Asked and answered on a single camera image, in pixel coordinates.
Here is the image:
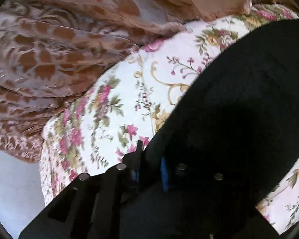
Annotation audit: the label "black pants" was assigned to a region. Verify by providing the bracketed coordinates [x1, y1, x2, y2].
[109, 18, 299, 239]

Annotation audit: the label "floral bed sheet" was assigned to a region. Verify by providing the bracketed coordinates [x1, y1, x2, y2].
[39, 3, 299, 236]

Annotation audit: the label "brown patterned curtain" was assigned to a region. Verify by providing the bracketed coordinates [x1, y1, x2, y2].
[0, 0, 299, 163]

